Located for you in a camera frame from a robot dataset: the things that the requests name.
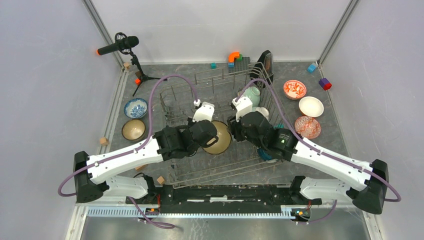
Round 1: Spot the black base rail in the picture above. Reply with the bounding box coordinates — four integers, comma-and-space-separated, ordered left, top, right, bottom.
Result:
135, 184, 322, 214

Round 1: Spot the wooden cube near rail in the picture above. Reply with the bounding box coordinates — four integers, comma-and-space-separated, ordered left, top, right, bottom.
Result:
156, 176, 166, 185

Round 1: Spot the light green ribbed bowl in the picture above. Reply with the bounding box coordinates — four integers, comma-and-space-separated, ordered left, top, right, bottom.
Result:
252, 106, 269, 121

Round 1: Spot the white blue rimmed bowl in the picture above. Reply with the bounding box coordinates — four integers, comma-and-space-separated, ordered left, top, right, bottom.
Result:
123, 98, 149, 119

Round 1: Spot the dark brown banded bowl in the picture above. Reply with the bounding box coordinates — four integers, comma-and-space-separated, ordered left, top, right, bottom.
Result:
121, 119, 146, 142

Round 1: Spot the pink brown flower bowl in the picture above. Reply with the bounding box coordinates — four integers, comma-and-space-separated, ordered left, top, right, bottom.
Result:
203, 120, 232, 155

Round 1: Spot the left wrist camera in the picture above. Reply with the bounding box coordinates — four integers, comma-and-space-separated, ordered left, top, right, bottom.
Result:
192, 99, 215, 123

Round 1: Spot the purple red toy block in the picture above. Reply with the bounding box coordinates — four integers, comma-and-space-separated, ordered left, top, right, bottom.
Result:
318, 77, 332, 91

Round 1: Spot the blue toy block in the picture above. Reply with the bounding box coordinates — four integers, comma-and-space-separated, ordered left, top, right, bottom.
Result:
307, 62, 318, 73

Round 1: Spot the blue white patterned bowl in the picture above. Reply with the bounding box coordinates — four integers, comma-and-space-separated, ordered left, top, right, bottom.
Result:
294, 116, 322, 140

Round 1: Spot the green toy block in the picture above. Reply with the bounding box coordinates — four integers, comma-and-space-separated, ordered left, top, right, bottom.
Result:
235, 54, 243, 62

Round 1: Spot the small wooden cube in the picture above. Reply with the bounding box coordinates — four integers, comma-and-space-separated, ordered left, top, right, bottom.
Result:
99, 137, 109, 146

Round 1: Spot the black metronome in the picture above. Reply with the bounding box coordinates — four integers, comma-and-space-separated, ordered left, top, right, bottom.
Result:
249, 50, 274, 85

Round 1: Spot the white bowl orange pattern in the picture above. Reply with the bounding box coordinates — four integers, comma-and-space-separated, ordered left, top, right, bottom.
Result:
283, 79, 307, 100

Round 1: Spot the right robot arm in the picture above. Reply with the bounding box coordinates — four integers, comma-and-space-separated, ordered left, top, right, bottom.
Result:
227, 111, 389, 215

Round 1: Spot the black microphone orange tip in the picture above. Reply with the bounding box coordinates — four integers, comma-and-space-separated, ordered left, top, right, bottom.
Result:
96, 32, 140, 56

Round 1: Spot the grey wire dish rack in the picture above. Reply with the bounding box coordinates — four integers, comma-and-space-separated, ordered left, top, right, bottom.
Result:
157, 63, 291, 189

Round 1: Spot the grey studded base plate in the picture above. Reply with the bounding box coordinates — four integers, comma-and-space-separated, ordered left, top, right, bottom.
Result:
232, 56, 251, 72

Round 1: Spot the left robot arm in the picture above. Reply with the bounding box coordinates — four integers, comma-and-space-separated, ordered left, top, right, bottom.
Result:
73, 120, 219, 204

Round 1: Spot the teal bowl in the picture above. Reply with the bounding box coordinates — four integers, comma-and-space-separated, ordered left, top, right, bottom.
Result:
257, 148, 277, 164

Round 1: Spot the teal toy block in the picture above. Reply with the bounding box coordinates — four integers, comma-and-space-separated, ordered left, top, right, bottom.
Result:
274, 123, 285, 129

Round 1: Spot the black microphone tripod stand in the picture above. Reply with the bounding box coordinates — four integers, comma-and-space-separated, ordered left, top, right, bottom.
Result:
129, 50, 161, 97

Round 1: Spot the pale green bowl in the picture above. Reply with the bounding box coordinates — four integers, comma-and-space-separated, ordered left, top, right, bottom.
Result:
241, 86, 261, 107

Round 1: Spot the wooden block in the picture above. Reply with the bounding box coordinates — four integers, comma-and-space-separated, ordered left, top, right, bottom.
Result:
134, 164, 148, 172

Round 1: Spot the orange curved toy block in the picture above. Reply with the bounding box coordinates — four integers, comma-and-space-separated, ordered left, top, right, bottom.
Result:
228, 51, 241, 63

